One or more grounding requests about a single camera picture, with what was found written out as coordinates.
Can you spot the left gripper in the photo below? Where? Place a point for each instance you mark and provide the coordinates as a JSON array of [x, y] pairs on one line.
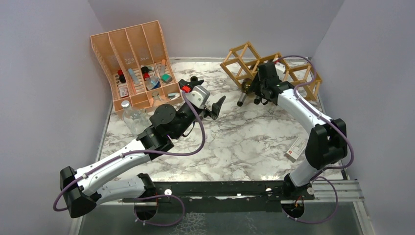
[[215, 110]]

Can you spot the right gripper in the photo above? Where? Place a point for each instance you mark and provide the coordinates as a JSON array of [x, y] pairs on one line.
[[256, 84]]

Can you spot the green wine bottle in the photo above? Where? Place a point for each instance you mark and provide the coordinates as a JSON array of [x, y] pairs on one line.
[[245, 86], [258, 100], [194, 81]]

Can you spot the clear tall glass bottle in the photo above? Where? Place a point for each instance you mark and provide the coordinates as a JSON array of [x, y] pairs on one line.
[[157, 100]]

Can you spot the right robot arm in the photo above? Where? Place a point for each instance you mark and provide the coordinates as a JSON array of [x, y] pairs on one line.
[[326, 143]]

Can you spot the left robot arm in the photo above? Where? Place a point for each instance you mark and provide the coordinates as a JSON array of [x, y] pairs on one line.
[[83, 189]]

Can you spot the wooden wine rack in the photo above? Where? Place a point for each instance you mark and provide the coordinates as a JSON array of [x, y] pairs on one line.
[[289, 71]]

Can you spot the red black small bottle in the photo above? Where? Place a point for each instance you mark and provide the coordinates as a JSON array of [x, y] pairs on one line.
[[147, 72]]

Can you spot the clear glass bottle silver cap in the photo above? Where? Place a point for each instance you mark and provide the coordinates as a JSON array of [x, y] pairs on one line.
[[131, 117]]

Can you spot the green small box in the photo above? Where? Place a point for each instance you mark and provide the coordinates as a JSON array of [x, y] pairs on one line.
[[166, 78]]

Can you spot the small white cardboard box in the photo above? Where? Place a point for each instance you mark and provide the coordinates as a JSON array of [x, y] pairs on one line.
[[296, 149]]

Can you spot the orange plastic file organizer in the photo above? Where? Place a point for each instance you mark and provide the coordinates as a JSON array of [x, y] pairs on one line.
[[122, 52]]

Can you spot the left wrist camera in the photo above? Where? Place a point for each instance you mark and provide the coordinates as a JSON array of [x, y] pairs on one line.
[[196, 92]]

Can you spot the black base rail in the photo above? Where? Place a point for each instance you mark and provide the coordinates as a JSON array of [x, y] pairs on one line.
[[244, 196]]

